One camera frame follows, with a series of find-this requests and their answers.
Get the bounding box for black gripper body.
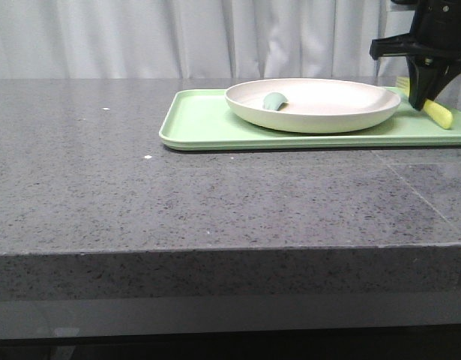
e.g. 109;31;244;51
370;0;461;60

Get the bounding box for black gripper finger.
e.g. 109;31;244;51
427;58;461;101
406;55;435;110

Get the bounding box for yellow plastic fork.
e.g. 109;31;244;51
395;76;454;130

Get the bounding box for cream round plate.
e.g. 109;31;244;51
225;78;401;134

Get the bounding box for green plastic spoon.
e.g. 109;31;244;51
262;92;288;111

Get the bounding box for light green serving tray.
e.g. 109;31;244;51
159;89;461;152

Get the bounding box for white pleated curtain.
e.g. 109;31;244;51
0;1;413;79

